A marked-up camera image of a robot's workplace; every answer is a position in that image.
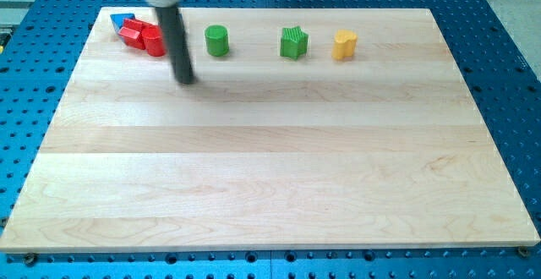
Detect board clamp screw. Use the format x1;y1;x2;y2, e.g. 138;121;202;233
516;246;530;259
21;253;39;267

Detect green cylinder block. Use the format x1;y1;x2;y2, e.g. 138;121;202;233
205;25;229;57

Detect right board clamp screw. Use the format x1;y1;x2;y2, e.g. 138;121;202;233
516;246;530;259

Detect yellow heart block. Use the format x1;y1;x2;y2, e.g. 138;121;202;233
331;30;358;60

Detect green star block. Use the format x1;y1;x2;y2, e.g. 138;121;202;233
280;26;309;60

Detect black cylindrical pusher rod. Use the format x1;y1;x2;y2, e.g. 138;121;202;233
155;6;195;85

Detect blue perforated metal table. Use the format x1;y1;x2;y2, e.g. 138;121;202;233
1;0;540;278

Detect red angular block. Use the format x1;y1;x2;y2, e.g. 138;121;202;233
117;18;152;50

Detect blue block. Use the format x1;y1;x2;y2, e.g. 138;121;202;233
110;13;135;32

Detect wooden board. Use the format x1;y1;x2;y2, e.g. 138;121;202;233
1;7;539;254

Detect red cylinder block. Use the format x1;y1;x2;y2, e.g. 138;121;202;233
141;26;167;57

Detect left board clamp screw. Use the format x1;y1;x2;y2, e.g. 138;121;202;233
21;253;39;267

